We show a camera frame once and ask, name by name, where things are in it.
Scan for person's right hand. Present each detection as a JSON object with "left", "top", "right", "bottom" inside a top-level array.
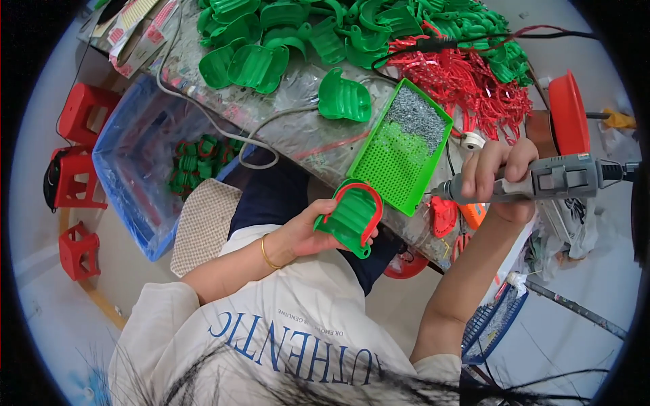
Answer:
[{"left": 459, "top": 138, "right": 539, "bottom": 225}]

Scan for white tape roll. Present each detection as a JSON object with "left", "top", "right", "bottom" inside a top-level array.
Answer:
[{"left": 460, "top": 131, "right": 487, "bottom": 152}]

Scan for red round bowl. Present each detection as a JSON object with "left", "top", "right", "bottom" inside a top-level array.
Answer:
[{"left": 383, "top": 248, "right": 430, "bottom": 280}]

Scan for single green plastic shell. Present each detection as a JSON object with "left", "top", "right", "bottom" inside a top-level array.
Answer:
[{"left": 318, "top": 67, "right": 373, "bottom": 123}]

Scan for person's legs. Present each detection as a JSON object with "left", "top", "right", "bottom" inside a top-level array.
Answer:
[{"left": 223, "top": 155, "right": 404, "bottom": 297}]

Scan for person's left hand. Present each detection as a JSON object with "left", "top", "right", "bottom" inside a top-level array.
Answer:
[{"left": 274, "top": 198, "right": 380, "bottom": 265}]

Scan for pile of small metal screws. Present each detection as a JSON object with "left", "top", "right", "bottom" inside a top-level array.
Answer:
[{"left": 382, "top": 85, "right": 449, "bottom": 156}]

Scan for pile of finished green-red shells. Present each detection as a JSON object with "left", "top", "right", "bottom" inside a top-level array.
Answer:
[{"left": 167, "top": 134, "right": 245, "bottom": 202}]

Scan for heap of red cords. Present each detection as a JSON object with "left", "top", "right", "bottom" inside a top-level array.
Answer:
[{"left": 387, "top": 23, "right": 535, "bottom": 147}]

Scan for black cable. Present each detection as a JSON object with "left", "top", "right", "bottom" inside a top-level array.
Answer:
[{"left": 370, "top": 30, "right": 601, "bottom": 73}]

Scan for blue crate with clear liner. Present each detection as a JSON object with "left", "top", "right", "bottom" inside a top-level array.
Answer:
[{"left": 92, "top": 74, "right": 256, "bottom": 263}]

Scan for person's body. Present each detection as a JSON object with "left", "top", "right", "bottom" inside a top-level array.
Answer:
[{"left": 108, "top": 223, "right": 508, "bottom": 406}]

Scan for green shell with red rim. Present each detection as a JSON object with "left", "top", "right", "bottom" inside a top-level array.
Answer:
[{"left": 313, "top": 178, "right": 385, "bottom": 260}]

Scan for white plastic bag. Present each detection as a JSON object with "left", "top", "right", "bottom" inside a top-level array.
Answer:
[{"left": 537, "top": 197, "right": 601, "bottom": 261}]

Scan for gold bracelet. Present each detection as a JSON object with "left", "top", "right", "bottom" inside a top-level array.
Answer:
[{"left": 260, "top": 233, "right": 282, "bottom": 271}]

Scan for red plastic stool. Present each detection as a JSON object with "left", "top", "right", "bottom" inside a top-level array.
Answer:
[
  {"left": 58, "top": 221, "right": 102, "bottom": 282},
  {"left": 50, "top": 145, "right": 109, "bottom": 210},
  {"left": 58, "top": 82, "right": 123, "bottom": 148}
]

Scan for heap of green plastic shells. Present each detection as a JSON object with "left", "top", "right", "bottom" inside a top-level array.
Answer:
[{"left": 196, "top": 0, "right": 532, "bottom": 95}]

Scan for green perforated tray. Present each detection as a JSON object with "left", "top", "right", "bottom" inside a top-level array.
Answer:
[{"left": 347, "top": 77, "right": 454, "bottom": 218}]

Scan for blue plastic basket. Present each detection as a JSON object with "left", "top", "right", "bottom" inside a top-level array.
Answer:
[{"left": 460, "top": 283, "right": 530, "bottom": 365}]

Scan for grey metal bar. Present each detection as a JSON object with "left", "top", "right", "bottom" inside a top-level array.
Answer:
[{"left": 524, "top": 278, "right": 629, "bottom": 341}]

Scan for grey electric screwdriver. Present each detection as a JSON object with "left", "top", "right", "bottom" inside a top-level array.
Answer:
[{"left": 431, "top": 152, "right": 642, "bottom": 205}]

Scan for orange plastic box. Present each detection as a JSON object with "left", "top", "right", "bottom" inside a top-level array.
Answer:
[{"left": 458, "top": 202, "right": 488, "bottom": 231}]

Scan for grey cable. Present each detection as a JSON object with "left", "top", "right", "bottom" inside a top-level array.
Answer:
[{"left": 154, "top": 0, "right": 322, "bottom": 171}]

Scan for red plastic basin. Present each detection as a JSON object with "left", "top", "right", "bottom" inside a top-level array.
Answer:
[{"left": 547, "top": 69, "right": 592, "bottom": 156}]

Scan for red plastic part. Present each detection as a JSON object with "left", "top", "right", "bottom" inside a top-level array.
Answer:
[{"left": 430, "top": 196, "right": 459, "bottom": 239}]

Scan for checked seat cushion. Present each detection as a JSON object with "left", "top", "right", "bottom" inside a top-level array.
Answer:
[{"left": 170, "top": 178, "right": 244, "bottom": 279}]

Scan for yellow plastic item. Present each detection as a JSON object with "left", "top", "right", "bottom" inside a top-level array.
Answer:
[{"left": 601, "top": 108, "right": 637, "bottom": 130}]

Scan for cardboard carton with red labels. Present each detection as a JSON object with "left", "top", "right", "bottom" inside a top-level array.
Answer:
[{"left": 78, "top": 0, "right": 182, "bottom": 80}]

